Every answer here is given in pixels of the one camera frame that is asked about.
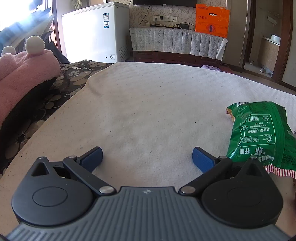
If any black wall television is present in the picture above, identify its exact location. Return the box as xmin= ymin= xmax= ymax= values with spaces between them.
xmin=133 ymin=0 xmax=204 ymax=8

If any pink plush garment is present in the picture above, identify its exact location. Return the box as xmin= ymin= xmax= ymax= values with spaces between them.
xmin=0 ymin=36 xmax=60 ymax=127

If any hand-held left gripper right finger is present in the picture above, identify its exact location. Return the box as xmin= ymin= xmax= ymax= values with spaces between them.
xmin=179 ymin=147 xmax=269 ymax=197

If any white chest freezer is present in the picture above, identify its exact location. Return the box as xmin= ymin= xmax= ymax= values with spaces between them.
xmin=61 ymin=2 xmax=130 ymax=63

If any dark floral blanket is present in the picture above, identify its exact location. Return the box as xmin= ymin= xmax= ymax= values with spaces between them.
xmin=0 ymin=60 xmax=114 ymax=179

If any wooden kitchen cabinet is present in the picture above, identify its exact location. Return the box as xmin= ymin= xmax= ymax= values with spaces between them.
xmin=258 ymin=37 xmax=280 ymax=73

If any green snack bag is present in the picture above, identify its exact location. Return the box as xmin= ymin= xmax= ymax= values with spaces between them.
xmin=225 ymin=101 xmax=296 ymax=179

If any leaning grey board stack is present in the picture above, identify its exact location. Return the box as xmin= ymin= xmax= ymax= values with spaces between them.
xmin=0 ymin=14 xmax=56 ymax=56

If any orange cardboard box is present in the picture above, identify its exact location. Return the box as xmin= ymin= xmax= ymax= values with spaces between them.
xmin=195 ymin=4 xmax=230 ymax=39

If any dark wooden television cabinet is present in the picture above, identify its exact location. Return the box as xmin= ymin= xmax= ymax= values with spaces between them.
xmin=132 ymin=50 xmax=220 ymax=68

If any white lace cloth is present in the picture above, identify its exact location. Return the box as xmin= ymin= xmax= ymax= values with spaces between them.
xmin=129 ymin=25 xmax=228 ymax=59

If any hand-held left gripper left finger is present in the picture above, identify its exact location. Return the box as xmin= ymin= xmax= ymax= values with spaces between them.
xmin=29 ymin=146 xmax=117 ymax=198

